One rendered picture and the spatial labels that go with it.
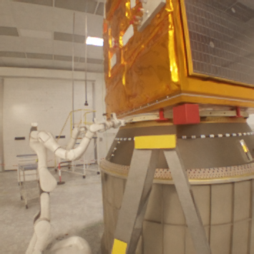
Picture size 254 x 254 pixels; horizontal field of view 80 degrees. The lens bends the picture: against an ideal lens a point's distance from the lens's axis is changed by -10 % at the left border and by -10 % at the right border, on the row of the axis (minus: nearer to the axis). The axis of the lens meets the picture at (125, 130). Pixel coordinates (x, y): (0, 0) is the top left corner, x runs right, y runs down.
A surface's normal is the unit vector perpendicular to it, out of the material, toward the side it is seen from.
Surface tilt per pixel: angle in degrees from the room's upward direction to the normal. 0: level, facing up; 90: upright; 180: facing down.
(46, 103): 90
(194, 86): 95
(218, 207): 90
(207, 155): 62
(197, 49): 90
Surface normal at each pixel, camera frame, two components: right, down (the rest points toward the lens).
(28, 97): 0.39, -0.04
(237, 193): 0.12, -0.04
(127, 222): -0.31, -0.07
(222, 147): 0.04, -0.50
